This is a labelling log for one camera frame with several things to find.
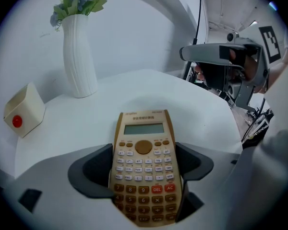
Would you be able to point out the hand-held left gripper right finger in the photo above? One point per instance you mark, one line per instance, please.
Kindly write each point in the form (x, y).
(194, 164)

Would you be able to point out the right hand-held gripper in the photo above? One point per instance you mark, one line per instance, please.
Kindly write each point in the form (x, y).
(262, 47)

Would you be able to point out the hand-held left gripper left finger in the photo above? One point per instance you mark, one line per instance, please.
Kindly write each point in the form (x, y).
(96, 171)

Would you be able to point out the gold calculator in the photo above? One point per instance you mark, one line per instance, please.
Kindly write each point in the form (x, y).
(145, 166)

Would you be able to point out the person's right forearm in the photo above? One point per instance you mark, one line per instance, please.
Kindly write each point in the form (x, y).
(280, 66)

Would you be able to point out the person's right hand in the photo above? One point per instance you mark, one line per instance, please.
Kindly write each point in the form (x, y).
(250, 67)

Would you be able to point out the black stand pole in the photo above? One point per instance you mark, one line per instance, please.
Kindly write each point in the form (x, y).
(196, 32)

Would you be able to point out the white table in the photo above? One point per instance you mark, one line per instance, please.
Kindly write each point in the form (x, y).
(91, 118)

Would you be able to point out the cream box with red dot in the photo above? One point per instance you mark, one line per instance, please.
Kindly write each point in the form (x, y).
(26, 109)

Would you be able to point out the person's white shirt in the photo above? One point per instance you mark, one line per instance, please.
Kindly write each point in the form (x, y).
(280, 109)

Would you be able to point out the white ribbed vase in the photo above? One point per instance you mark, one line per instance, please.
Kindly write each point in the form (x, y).
(80, 61)

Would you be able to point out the artificial blue flowers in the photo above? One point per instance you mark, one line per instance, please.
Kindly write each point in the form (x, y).
(80, 2)

